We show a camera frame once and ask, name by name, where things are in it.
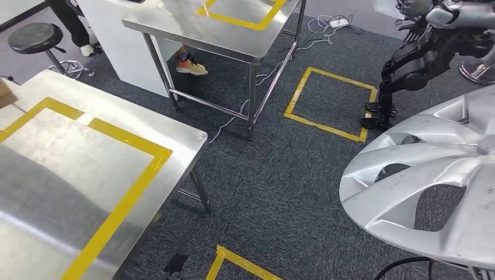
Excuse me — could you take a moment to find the white power cable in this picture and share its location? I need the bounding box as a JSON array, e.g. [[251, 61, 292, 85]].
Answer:
[[208, 15, 366, 145]]

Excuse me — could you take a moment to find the steel workbench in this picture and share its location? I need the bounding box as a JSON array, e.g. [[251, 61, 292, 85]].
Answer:
[[121, 0, 306, 142], [0, 69, 212, 280]]

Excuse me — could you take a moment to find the black robot body part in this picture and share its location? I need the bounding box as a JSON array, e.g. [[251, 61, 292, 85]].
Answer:
[[163, 253, 189, 280]]

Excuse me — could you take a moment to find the silver plastic wheel cover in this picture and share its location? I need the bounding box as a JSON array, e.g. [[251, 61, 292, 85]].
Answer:
[[339, 83, 495, 271]]

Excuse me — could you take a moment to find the black round stool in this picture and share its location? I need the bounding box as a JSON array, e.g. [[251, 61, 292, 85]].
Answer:
[[8, 22, 93, 80]]

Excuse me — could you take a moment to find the white table black edge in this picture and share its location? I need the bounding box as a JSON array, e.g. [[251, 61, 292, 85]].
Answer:
[[0, 0, 49, 34]]

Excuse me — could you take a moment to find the yellow tape outline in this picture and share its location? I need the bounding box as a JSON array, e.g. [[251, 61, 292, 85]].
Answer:
[[0, 96, 173, 280], [195, 0, 288, 31]]

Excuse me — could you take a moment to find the black silver humanoid robot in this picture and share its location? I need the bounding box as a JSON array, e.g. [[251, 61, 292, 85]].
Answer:
[[360, 0, 495, 132]]

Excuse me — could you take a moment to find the chrome round stand base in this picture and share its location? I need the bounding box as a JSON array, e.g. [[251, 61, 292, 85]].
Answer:
[[459, 46, 495, 86]]

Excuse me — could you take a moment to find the person's foot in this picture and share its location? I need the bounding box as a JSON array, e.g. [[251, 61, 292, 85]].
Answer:
[[176, 46, 209, 77]]

